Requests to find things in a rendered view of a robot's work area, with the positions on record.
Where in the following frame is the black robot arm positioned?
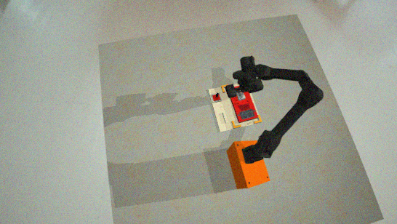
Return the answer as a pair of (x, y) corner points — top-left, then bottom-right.
(233, 56), (324, 164)

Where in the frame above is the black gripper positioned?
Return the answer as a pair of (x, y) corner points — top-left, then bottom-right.
(225, 78), (264, 98)

